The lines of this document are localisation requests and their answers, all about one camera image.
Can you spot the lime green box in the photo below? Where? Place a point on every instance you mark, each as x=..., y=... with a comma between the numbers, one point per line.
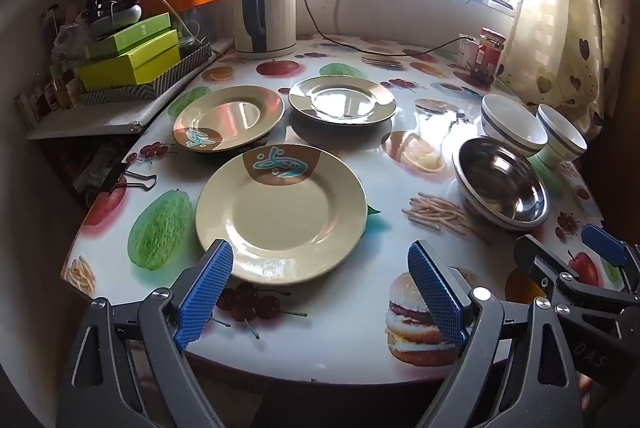
x=120, y=75
x=145, y=25
x=150, y=43

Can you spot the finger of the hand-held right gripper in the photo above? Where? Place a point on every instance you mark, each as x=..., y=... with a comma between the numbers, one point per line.
x=532, y=258
x=602, y=240

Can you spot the stainless steel bowl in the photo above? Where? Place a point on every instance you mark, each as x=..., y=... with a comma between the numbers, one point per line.
x=500, y=183

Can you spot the zigzag patterned tray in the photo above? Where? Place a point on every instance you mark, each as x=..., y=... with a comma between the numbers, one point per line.
x=165, y=83

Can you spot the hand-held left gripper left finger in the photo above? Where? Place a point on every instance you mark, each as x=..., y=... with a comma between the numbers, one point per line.
x=205, y=293

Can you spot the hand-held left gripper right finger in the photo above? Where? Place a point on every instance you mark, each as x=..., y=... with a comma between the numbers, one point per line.
x=435, y=298

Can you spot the glass jar with red label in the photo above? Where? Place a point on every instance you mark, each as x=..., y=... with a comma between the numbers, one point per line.
x=489, y=55

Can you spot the white bowl with blue stripes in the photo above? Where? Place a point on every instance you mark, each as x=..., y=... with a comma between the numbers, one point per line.
x=562, y=133
x=510, y=120

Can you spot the beige plate with brown patch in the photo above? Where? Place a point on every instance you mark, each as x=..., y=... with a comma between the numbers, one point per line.
x=225, y=115
x=340, y=100
x=280, y=218

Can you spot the cream heart print curtain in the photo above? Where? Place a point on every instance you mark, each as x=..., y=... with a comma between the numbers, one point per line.
x=560, y=8

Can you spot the white shelf board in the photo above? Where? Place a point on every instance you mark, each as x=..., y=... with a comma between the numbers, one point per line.
x=85, y=120

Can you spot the grey oval device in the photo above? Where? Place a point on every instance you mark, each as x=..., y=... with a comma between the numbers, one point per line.
x=120, y=15

